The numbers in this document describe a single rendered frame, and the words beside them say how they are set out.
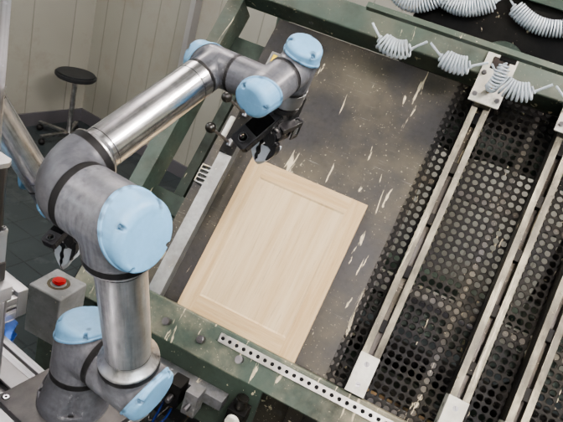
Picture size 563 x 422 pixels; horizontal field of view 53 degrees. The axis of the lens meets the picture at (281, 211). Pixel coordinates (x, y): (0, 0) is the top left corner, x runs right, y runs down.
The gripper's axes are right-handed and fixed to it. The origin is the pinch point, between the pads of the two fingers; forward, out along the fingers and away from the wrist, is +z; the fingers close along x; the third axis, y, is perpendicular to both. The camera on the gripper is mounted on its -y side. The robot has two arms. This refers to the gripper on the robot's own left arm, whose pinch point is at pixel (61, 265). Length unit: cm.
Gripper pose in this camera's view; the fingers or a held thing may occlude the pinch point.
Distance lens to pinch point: 183.3
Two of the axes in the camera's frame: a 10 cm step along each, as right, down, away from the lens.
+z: -2.8, 8.7, 4.2
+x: -8.9, -4.0, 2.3
